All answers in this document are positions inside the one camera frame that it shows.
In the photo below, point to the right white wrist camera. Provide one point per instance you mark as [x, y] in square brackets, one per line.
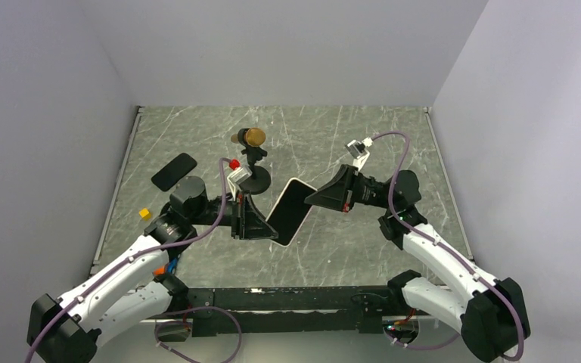
[359, 151]

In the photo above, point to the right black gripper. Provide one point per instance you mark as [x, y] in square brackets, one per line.
[340, 193]

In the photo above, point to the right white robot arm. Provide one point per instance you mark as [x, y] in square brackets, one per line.
[489, 313]

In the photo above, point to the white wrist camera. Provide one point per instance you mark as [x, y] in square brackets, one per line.
[238, 175]
[359, 151]

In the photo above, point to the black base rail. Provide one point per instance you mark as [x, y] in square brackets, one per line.
[365, 309]

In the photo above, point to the gold microphone on black stand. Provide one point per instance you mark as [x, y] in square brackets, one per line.
[251, 140]

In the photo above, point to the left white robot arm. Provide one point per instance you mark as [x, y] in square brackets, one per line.
[73, 326]

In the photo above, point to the small yellow cube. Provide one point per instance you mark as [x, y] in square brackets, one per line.
[145, 214]

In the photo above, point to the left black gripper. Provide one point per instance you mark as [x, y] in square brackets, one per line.
[247, 221]

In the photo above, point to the black phone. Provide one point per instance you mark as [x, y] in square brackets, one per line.
[175, 170]

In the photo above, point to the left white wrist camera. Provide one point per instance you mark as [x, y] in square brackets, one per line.
[238, 175]

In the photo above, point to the beige phone case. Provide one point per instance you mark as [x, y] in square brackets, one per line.
[281, 244]

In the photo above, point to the colourful toy car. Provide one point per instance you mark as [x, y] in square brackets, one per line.
[169, 268]

